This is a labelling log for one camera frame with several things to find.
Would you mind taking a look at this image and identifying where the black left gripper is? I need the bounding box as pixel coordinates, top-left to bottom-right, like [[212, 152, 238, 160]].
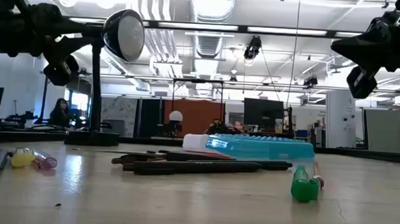
[[0, 1, 90, 62]]

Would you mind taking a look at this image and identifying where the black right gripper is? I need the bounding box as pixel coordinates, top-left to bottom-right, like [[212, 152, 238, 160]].
[[328, 10, 400, 74]]

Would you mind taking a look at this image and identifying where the pink highlighter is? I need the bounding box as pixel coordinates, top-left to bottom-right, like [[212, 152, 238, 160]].
[[28, 147, 60, 171]]

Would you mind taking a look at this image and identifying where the yellow highlighter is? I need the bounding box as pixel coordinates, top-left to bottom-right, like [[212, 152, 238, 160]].
[[10, 146, 38, 170]]

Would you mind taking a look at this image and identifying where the green highlighter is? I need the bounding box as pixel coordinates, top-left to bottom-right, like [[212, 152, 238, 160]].
[[289, 164, 323, 205]]

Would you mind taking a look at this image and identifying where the black desk lamp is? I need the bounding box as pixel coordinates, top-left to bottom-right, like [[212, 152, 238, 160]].
[[63, 5, 147, 149]]

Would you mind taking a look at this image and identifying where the white pillar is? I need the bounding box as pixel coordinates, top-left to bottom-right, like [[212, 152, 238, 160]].
[[323, 88, 359, 150]]

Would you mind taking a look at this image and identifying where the person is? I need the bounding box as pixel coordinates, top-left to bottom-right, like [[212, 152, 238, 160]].
[[48, 97, 74, 129], [204, 117, 235, 136]]

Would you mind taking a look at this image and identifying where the grey partition panel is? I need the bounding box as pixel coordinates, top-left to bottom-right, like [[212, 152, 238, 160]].
[[361, 108, 400, 153]]

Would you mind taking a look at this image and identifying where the black overhead crossbar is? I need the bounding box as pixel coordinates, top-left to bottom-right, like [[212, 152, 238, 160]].
[[63, 14, 365, 42]]

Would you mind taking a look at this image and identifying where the white globe lamp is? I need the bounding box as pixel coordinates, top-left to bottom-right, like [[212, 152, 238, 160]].
[[166, 110, 185, 138]]

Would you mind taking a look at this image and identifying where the orange partition panel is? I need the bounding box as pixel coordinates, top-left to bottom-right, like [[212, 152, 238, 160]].
[[161, 97, 227, 138]]

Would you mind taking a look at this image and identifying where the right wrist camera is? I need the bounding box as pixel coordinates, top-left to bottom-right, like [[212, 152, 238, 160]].
[[345, 64, 379, 101]]

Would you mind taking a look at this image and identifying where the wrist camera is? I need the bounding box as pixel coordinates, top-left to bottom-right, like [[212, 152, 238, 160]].
[[345, 64, 379, 101], [42, 53, 82, 88]]

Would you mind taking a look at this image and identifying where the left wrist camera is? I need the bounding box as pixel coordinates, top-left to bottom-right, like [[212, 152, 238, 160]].
[[42, 53, 82, 88]]

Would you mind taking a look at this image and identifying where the black hanging camera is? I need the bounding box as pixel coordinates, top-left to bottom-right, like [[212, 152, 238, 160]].
[[242, 34, 264, 62], [303, 75, 319, 89]]

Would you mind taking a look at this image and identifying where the silver ceiling duct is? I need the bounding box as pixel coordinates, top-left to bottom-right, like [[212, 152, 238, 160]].
[[184, 0, 238, 60]]

